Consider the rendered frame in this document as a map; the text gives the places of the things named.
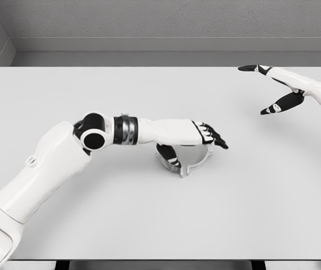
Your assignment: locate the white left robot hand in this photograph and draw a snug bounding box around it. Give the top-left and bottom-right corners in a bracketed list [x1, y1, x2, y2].
[155, 118, 229, 170]

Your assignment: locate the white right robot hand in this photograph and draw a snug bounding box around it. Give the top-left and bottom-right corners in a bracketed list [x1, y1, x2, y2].
[238, 64, 318, 115]

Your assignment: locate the thin white pipe clamp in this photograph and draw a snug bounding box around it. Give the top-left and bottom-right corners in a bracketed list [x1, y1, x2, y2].
[154, 139, 215, 178]

